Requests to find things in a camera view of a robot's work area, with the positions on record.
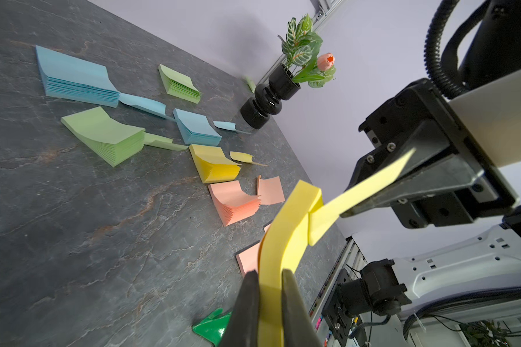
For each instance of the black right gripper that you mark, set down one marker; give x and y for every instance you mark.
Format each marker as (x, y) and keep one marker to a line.
(448, 181)

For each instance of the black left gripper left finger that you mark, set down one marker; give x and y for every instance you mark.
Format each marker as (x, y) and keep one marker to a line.
(242, 329)

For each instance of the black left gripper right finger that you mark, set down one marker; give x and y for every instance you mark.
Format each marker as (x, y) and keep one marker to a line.
(298, 330)

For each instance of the pink memo pad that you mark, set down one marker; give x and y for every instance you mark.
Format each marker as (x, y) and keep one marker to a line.
(231, 203)
(247, 259)

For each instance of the yellow fanned memo pad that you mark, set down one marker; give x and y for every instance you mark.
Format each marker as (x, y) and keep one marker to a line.
(281, 249)

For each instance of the torn pink memo page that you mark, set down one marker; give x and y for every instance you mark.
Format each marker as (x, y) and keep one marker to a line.
(269, 191)

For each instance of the torn yellow memo page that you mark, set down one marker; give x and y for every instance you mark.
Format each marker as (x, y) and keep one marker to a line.
(244, 158)

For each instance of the torn green memo page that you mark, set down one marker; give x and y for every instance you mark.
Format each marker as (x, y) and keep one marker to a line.
(250, 84)

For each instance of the torn blue memo page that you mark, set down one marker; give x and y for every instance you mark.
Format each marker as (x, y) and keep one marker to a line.
(228, 126)

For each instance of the light blue memo pad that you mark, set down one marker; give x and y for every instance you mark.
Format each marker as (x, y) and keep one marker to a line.
(67, 77)

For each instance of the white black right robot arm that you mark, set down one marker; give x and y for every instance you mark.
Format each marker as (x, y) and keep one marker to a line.
(460, 275)

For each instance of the green artificial plant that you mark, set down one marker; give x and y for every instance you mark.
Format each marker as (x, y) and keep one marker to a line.
(301, 47)

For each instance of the black glossy vase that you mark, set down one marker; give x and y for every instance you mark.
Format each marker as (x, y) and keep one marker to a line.
(268, 97)

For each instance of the green garden rake wooden handle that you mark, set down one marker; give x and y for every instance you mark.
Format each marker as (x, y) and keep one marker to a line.
(212, 328)

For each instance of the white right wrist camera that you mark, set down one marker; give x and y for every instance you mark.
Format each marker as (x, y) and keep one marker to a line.
(492, 114)

